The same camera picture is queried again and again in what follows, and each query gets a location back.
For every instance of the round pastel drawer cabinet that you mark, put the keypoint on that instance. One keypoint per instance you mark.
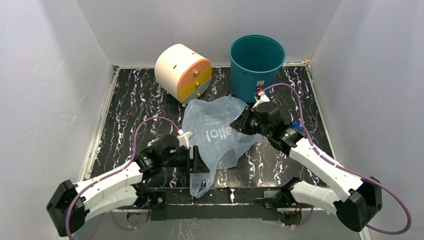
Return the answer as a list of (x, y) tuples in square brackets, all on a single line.
[(183, 73)]

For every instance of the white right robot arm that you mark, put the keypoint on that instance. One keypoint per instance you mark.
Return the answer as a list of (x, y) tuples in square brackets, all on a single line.
[(354, 200)]

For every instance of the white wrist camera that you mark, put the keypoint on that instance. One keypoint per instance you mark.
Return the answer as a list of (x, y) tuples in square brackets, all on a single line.
[(260, 98), (184, 138)]

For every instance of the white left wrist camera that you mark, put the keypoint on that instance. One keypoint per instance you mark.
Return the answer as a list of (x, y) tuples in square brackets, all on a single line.
[(184, 138)]

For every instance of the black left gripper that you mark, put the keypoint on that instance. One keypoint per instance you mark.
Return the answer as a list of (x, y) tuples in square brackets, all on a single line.
[(195, 165)]

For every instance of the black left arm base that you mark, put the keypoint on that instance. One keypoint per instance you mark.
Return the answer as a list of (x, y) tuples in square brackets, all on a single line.
[(138, 196)]

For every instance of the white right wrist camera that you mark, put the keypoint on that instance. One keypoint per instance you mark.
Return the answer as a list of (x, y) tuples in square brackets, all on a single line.
[(260, 98)]

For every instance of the translucent blue plastic bag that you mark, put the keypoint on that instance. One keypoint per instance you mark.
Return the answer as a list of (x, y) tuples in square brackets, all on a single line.
[(219, 145)]

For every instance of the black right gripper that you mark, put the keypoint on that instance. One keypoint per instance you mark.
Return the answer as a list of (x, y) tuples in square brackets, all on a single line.
[(240, 123)]

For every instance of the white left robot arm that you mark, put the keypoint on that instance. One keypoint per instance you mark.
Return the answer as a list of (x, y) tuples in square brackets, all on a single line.
[(72, 204)]

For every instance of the teal plastic trash bin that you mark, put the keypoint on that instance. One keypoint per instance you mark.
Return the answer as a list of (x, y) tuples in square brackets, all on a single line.
[(255, 61)]

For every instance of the aluminium frame rail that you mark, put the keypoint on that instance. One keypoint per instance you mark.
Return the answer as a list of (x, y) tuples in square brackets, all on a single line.
[(218, 203)]

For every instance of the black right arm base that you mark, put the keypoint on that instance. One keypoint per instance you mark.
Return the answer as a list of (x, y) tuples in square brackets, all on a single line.
[(290, 213)]

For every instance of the blue stapler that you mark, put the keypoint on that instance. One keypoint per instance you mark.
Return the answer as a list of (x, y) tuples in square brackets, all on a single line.
[(297, 125)]

